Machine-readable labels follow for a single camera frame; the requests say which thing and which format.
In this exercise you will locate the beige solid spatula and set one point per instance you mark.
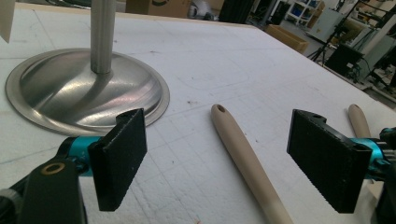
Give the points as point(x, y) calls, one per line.
point(7, 18)

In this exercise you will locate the white foam mat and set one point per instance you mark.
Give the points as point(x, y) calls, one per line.
point(218, 62)

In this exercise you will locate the beige slotted spatula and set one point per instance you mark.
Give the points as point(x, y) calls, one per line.
point(359, 123)

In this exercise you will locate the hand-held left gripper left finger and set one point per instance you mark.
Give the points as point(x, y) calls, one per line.
point(120, 155)

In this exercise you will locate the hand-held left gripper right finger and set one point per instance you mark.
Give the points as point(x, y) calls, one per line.
point(327, 161)

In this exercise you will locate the beige skimmer spoon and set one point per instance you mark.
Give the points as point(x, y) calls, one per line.
point(246, 155)

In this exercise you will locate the wooden table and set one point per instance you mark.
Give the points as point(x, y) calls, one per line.
point(285, 34)

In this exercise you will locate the metal utensil stand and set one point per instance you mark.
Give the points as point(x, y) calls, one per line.
point(77, 93)

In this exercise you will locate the cardboard box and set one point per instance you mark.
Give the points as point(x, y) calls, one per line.
point(149, 7)

